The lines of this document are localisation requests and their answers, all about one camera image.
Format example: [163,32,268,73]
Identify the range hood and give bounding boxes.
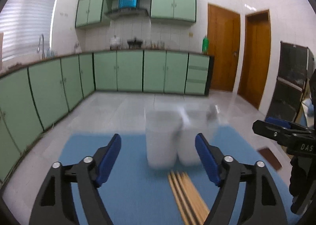
[103,0,149,21]

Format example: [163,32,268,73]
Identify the plain bamboo chopstick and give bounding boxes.
[179,173,209,224]

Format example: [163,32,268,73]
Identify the blue cloth pile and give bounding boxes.
[302,98,314,118]

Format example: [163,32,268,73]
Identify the black wok on stove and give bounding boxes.
[127,38,143,49]

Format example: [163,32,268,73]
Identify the orange red patterned chopstick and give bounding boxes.
[170,171,198,225]

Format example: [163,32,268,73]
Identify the black oven cabinet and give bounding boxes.
[267,42,315,122]

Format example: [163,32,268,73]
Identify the left wooden door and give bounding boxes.
[207,4,241,92]

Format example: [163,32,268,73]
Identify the chrome sink faucet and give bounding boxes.
[37,34,45,59]

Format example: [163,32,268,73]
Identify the wooden door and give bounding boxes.
[207,4,241,92]
[238,10,271,108]

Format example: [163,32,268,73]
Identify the black chopstick silver band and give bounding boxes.
[167,172,192,225]

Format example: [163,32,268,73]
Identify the window blinds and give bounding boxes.
[1,0,57,61]

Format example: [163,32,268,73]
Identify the green lower kitchen cabinets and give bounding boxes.
[1,50,214,181]

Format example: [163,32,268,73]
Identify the brown stool seat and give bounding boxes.
[257,147,282,171]

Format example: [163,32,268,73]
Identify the white cooking pot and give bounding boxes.
[110,35,123,50]

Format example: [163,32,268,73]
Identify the blue table mat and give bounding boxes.
[59,126,300,224]

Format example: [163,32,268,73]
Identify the white twin utensil holder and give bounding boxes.
[145,104,220,169]

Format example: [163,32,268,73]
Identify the green bottle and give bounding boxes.
[202,36,209,54]

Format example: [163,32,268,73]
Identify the right wooden door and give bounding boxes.
[238,10,271,108]

